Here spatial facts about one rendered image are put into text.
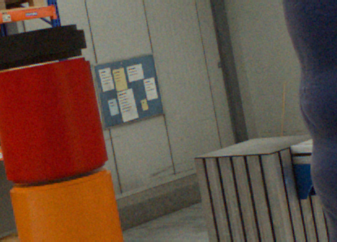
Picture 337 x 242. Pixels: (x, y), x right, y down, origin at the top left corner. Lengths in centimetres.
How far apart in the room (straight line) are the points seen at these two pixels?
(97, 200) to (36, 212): 3
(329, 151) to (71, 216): 93
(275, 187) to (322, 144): 86
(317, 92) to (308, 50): 6
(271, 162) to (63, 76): 178
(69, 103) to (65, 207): 5
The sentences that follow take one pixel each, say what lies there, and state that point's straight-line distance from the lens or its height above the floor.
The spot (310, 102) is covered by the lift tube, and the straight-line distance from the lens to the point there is 132.
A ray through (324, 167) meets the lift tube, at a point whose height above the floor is 211.
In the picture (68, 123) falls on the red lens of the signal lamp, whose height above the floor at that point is 230.
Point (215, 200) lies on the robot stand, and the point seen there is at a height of 191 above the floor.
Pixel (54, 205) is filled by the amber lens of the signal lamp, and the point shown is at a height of 226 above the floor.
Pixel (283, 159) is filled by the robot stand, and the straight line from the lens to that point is 221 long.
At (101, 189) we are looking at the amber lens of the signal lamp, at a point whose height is 226.
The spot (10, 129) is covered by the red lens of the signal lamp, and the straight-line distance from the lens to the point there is 42.
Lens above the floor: 232
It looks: 4 degrees down
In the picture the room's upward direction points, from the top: 11 degrees counter-clockwise
